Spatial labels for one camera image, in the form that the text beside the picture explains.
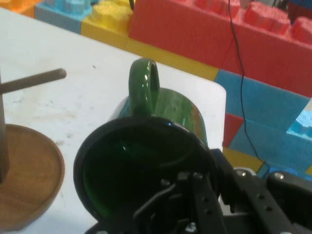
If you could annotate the large red foam block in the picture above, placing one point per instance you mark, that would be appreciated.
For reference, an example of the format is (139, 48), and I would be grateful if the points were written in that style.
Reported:
(195, 36)

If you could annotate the brown wooden mug tree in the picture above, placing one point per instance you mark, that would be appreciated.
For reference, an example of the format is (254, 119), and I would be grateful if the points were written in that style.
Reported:
(29, 170)

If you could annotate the orange foam block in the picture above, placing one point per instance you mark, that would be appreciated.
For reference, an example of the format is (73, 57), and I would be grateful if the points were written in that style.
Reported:
(22, 6)

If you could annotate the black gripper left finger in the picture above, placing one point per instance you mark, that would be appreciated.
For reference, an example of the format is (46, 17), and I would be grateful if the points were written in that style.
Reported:
(195, 209)

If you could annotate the green enamel mug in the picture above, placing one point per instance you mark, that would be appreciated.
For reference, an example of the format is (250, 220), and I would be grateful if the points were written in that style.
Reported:
(143, 85)

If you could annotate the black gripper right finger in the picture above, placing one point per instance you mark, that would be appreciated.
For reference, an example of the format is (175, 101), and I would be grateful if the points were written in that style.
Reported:
(268, 209)

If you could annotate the light blue foam block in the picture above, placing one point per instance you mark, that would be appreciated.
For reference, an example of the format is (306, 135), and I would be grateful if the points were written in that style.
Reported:
(61, 14)
(302, 122)

